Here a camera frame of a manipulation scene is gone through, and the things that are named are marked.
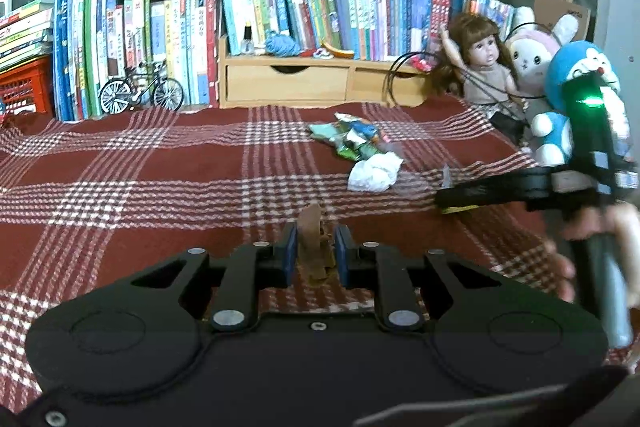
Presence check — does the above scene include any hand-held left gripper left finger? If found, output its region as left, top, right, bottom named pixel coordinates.
left=130, top=224, right=300, bottom=334

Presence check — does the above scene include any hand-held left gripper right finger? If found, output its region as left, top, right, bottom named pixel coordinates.
left=336, top=225, right=507, bottom=334

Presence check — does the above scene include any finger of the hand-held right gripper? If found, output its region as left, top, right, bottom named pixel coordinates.
left=435, top=171, right=551, bottom=214

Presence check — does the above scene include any brown paper wrapper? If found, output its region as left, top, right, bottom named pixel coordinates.
left=297, top=203, right=336, bottom=285

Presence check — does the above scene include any clear plastic wrapper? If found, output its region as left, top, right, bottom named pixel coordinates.
left=397, top=162, right=453, bottom=200

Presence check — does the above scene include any pile of colourful wrappers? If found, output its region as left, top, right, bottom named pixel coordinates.
left=307, top=112, right=398, bottom=162

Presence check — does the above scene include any person's right hand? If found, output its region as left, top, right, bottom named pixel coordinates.
left=542, top=202, right=640, bottom=303

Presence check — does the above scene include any blue cat plush toy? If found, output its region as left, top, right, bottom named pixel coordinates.
left=531, top=41, right=632, bottom=166

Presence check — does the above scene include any crumpled white tissue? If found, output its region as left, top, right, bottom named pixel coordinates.
left=347, top=153, right=404, bottom=194

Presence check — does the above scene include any white and pink bunny plush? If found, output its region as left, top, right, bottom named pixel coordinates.
left=504, top=6, right=581, bottom=114

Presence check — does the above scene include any brown-haired doll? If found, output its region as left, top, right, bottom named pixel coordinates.
left=439, top=13, right=532, bottom=144

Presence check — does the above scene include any brown cardboard piece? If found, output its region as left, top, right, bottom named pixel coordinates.
left=532, top=0, right=592, bottom=42

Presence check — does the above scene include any red plaid blanket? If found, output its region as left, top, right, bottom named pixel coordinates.
left=0, top=94, right=616, bottom=413

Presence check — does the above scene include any row of thin books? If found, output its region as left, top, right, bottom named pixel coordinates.
left=464, top=0, right=517, bottom=28

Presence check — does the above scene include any wooden drawer organizer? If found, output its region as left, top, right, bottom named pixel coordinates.
left=218, top=34, right=437, bottom=110

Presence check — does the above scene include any small yellow and red toy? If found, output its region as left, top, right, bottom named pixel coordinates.
left=312, top=41, right=357, bottom=61

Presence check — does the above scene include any blue yarn ball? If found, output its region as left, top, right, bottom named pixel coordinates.
left=263, top=30, right=303, bottom=58

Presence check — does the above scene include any miniature black bicycle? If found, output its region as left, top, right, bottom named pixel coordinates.
left=98, top=59, right=185, bottom=114

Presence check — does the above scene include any red plastic crate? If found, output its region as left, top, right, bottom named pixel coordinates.
left=0, top=56, right=56, bottom=116

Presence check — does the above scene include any black cable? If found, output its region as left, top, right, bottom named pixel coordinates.
left=384, top=23, right=553, bottom=134

